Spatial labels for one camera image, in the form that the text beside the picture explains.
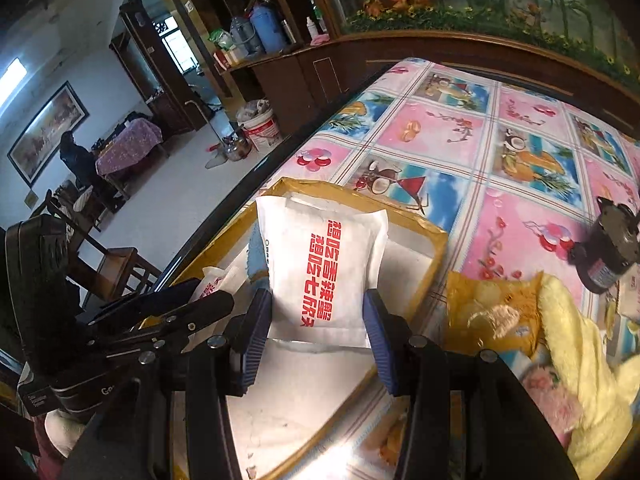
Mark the white packet with red print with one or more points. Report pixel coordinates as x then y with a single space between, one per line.
310 260

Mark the metal kettle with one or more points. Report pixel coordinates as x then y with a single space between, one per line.
236 149

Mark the ceiling light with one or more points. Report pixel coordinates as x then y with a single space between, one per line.
12 80

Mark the pink cloth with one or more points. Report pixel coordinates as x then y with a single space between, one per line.
550 400

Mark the yellow cardboard box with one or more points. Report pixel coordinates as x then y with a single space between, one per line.
300 385

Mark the green plastic bag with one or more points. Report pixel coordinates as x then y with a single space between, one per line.
221 39

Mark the white plastic bucket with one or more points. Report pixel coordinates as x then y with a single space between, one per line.
262 130

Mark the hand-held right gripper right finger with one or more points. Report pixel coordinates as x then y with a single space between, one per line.
381 345

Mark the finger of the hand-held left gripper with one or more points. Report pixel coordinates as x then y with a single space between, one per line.
150 300
210 307

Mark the yellow plastic bag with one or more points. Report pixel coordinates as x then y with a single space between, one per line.
480 310

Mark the black motor with label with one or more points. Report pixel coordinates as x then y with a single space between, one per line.
605 255

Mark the blue thermos jug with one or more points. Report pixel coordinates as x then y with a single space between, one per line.
267 30

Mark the clear plastic bottle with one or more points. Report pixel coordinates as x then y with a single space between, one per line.
242 35

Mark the wooden chair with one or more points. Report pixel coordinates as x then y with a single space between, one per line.
115 265

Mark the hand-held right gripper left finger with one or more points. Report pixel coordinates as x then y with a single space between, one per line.
256 332

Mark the dark wooden door frame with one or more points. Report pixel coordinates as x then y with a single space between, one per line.
150 60

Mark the small white bottle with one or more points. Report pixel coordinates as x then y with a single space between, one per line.
312 29

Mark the blue towel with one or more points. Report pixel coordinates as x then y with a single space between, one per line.
257 260

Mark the yellow towel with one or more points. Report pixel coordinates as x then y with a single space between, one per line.
575 360

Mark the framed wall painting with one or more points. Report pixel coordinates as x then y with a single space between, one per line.
47 132

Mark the table with purple cloth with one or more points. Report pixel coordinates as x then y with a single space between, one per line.
127 142

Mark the small white red-print packet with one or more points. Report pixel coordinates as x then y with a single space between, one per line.
217 282

